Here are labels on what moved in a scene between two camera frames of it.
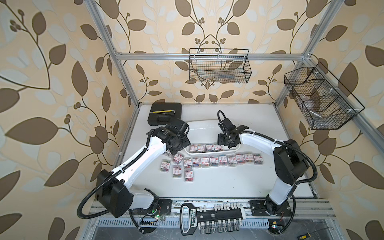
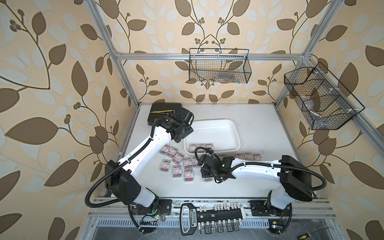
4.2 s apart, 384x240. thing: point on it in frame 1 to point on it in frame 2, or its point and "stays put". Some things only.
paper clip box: (187, 164) stays put
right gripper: (220, 140) to (203, 173)
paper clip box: (240, 159) stays put
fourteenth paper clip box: (177, 171) stays put
